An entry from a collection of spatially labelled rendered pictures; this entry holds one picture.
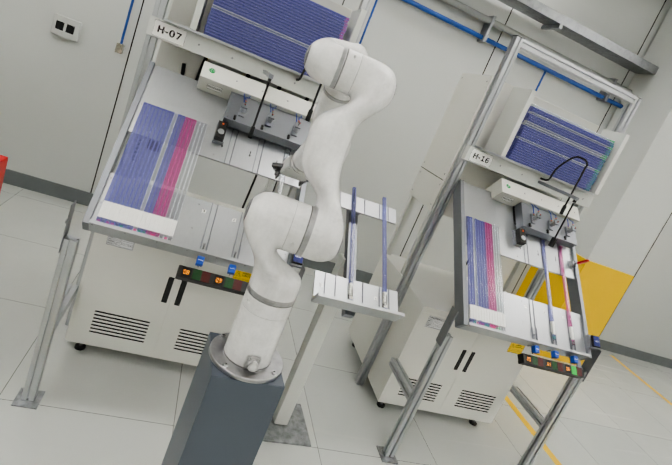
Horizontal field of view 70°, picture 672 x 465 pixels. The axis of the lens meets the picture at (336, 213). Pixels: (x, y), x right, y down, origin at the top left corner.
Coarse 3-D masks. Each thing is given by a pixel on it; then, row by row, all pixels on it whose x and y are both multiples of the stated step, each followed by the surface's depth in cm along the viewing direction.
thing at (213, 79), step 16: (208, 64) 188; (208, 80) 186; (224, 80) 188; (240, 80) 191; (224, 96) 193; (256, 96) 191; (272, 96) 195; (288, 96) 198; (288, 112) 197; (304, 112) 198
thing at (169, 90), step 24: (168, 72) 188; (144, 96) 180; (168, 96) 184; (192, 96) 188; (216, 96) 193; (216, 120) 188; (216, 144) 184; (240, 144) 188; (264, 144) 193; (240, 168) 184; (264, 168) 188
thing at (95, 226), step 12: (96, 228) 154; (108, 228) 153; (120, 228) 154; (132, 240) 159; (144, 240) 158; (156, 240) 157; (168, 240) 159; (180, 252) 164; (192, 252) 162; (204, 252) 162; (228, 264) 168; (240, 264) 167; (252, 264) 167
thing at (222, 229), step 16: (112, 176) 162; (96, 208) 156; (192, 208) 169; (208, 208) 172; (224, 208) 174; (192, 224) 167; (208, 224) 169; (224, 224) 172; (240, 224) 174; (176, 240) 162; (192, 240) 164; (208, 240) 166; (224, 240) 169; (240, 240) 172; (240, 256) 169
